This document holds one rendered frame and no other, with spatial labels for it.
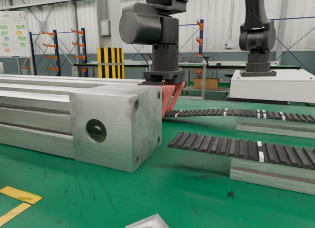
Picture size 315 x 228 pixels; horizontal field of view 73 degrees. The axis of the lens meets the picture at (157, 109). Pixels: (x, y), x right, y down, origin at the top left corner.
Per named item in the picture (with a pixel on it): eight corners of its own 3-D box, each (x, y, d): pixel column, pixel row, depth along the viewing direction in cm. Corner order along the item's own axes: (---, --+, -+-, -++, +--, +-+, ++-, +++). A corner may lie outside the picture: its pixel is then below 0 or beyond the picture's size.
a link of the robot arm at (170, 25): (184, 14, 44) (165, 18, 48) (161, 9, 40) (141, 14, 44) (183, 49, 46) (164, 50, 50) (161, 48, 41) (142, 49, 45)
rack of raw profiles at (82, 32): (19, 79, 999) (11, 29, 949) (36, 78, 1080) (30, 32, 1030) (74, 82, 875) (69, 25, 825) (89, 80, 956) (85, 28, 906)
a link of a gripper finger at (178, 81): (147, 115, 49) (146, 73, 47) (159, 109, 55) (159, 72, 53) (176, 118, 46) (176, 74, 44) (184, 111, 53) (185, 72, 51)
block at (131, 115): (166, 139, 37) (167, 84, 35) (132, 173, 26) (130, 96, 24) (122, 133, 41) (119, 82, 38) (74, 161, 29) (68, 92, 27)
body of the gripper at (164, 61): (141, 80, 44) (140, 43, 42) (159, 77, 53) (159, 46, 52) (171, 82, 42) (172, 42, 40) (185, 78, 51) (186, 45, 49)
